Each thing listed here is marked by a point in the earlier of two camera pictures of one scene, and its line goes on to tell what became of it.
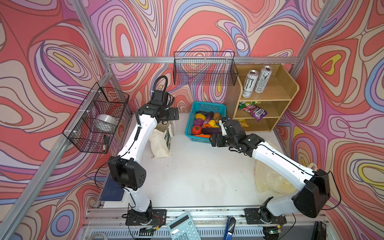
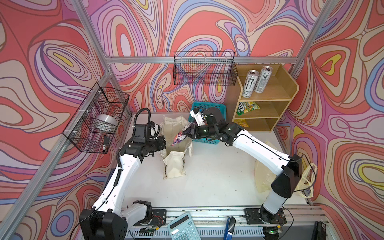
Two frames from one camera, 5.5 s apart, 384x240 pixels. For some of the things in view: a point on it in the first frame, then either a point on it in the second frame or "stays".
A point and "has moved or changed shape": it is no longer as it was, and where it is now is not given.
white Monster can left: [251, 80] stays
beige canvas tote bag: [160, 141] has moved or changed shape
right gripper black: [219, 136] -> [187, 130]
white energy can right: [263, 79] stays
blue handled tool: [230, 222] stays
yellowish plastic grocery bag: [269, 180] stays
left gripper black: [171, 116] -> [161, 142]
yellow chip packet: [243, 122] stays
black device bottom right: [319, 231] stays
